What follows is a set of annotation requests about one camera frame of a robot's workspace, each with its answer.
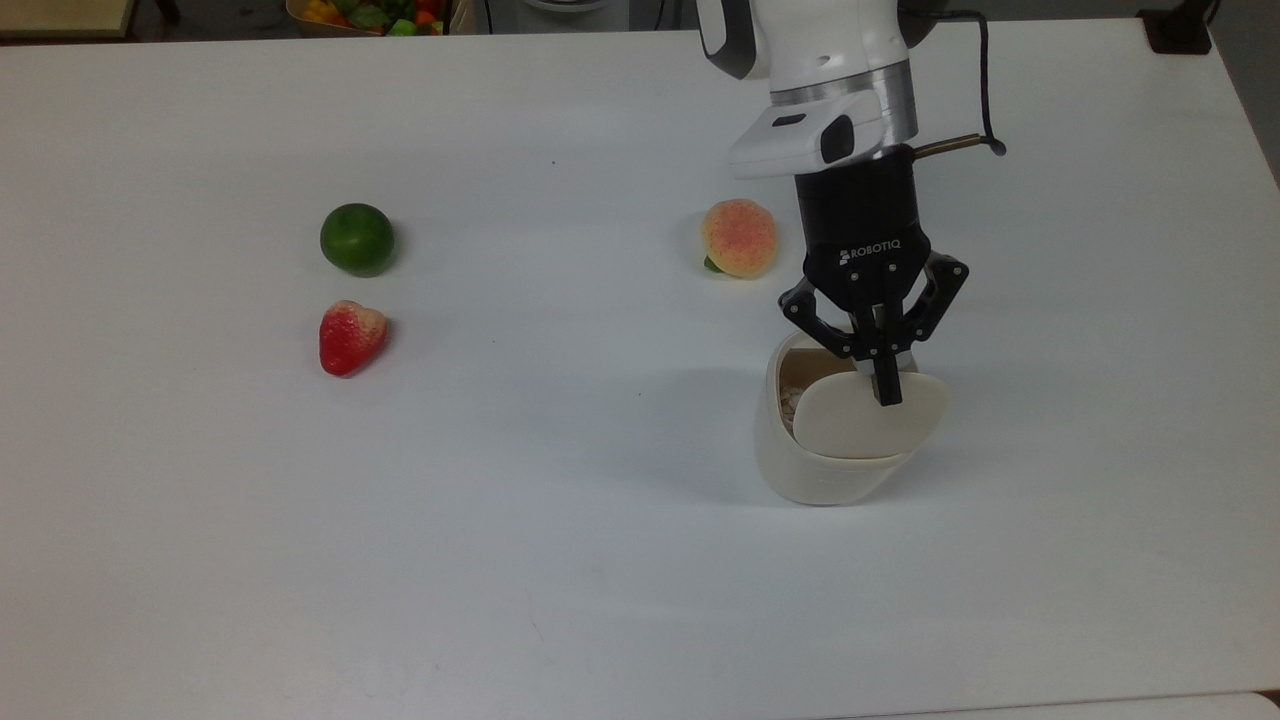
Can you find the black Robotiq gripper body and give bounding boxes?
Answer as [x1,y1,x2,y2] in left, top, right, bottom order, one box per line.
[795,145,935,339]

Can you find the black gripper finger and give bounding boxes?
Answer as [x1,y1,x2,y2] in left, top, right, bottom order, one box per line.
[779,277,889,407]
[887,251,970,407]

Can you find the beige garbage bin with lid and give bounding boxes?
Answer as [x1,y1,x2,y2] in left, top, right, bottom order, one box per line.
[754,330,952,507]

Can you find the orange yellow toy peach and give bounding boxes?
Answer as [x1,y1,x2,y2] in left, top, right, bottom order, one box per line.
[699,198,780,280]

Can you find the black square stand base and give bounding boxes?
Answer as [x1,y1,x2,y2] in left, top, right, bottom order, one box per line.
[1138,0,1217,56]

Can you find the green toy lime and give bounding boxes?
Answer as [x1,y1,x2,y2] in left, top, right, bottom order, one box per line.
[319,202,397,279]

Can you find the red toy strawberry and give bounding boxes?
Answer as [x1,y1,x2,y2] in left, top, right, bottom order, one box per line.
[318,300,390,379]

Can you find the basket of toy vegetables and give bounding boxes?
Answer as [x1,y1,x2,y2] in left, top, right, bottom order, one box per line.
[286,0,453,39]

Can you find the light wooden tabletop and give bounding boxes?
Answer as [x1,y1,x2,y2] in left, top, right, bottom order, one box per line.
[0,0,138,41]

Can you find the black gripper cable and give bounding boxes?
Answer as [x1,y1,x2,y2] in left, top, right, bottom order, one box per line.
[900,8,1008,161]

